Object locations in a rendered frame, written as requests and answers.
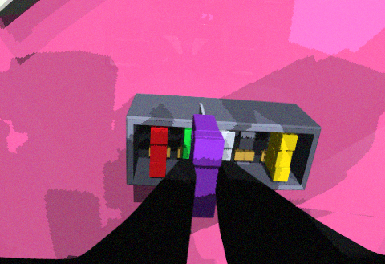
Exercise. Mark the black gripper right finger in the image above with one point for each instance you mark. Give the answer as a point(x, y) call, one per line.
point(259, 226)

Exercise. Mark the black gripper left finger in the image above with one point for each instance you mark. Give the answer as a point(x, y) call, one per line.
point(156, 233)

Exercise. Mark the yellow fuse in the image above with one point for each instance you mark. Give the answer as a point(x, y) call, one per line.
point(279, 154)

